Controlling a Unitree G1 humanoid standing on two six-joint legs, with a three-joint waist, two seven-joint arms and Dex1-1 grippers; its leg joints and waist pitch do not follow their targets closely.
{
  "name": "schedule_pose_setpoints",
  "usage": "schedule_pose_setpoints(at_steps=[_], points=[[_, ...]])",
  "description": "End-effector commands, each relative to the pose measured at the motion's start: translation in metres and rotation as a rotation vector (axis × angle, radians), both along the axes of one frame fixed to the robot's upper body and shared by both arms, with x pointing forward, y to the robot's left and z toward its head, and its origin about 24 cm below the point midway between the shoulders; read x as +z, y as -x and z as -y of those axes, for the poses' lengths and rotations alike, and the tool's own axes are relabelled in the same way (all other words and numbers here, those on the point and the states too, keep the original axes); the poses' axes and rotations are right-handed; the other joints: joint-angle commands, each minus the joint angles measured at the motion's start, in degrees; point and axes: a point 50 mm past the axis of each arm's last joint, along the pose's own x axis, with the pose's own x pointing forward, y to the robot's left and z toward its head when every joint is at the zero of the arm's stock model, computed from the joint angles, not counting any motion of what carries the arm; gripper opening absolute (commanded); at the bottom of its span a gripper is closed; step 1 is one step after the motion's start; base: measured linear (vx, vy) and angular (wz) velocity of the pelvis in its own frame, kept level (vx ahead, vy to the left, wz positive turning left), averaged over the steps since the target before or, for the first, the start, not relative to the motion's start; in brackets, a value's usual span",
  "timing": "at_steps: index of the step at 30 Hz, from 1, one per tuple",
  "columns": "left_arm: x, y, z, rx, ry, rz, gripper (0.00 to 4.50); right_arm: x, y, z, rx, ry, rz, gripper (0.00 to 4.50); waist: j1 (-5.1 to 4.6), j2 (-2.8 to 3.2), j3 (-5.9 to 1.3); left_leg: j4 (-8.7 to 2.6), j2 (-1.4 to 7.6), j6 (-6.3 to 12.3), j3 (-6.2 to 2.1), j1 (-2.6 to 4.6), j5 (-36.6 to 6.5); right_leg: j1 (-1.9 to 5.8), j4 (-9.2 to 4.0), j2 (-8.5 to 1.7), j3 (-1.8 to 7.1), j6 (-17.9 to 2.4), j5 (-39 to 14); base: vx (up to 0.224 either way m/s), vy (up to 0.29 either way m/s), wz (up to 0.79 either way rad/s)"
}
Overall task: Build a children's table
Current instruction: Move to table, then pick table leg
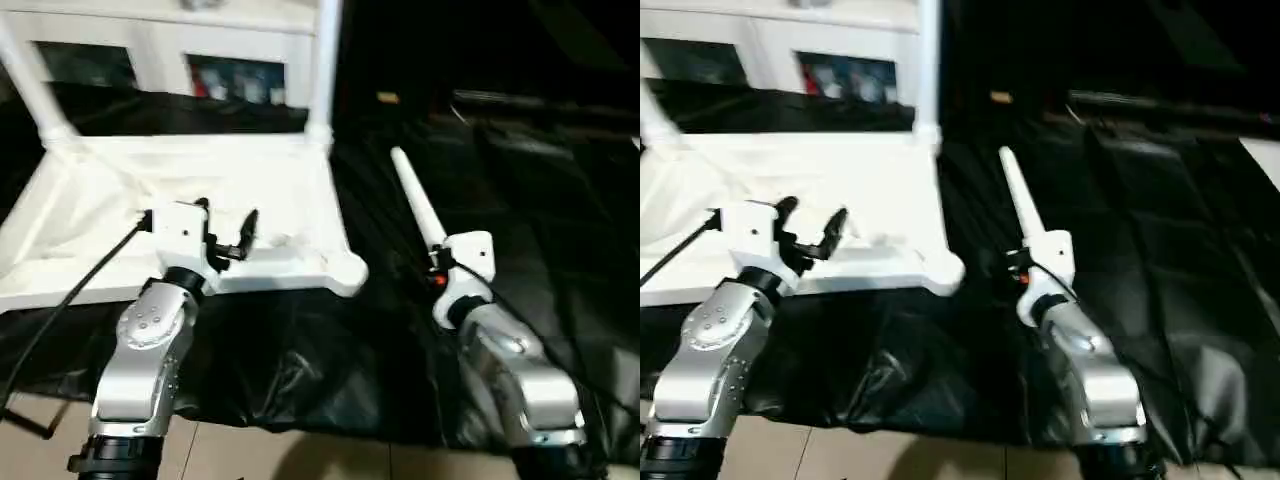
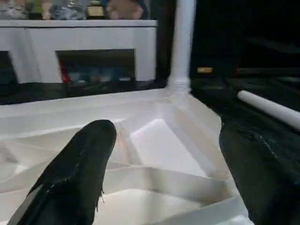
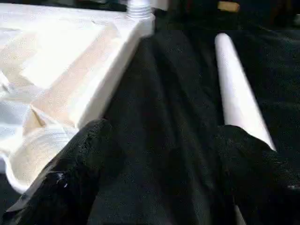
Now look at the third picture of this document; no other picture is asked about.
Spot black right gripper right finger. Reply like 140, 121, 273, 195
217, 124, 300, 225

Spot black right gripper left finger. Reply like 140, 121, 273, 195
0, 118, 113, 225

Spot white plastic table leg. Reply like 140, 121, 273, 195
127, 0, 153, 19
214, 32, 277, 151

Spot white plastic table top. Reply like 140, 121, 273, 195
0, 2, 156, 195

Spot black mat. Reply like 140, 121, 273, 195
0, 0, 300, 225

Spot large black furniture piece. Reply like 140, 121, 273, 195
155, 0, 300, 29

